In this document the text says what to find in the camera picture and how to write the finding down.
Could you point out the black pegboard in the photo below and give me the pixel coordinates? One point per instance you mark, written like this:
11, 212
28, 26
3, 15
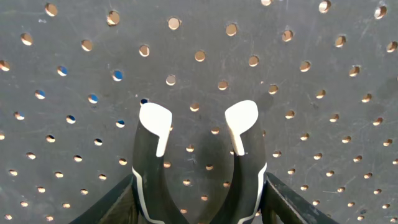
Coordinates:
199, 34

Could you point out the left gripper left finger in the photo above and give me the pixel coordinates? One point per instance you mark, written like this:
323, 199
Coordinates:
115, 205

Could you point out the black and white pliers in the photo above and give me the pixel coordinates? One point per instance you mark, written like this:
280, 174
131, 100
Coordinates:
149, 174

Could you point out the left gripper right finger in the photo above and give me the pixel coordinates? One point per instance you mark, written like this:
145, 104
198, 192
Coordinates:
289, 205

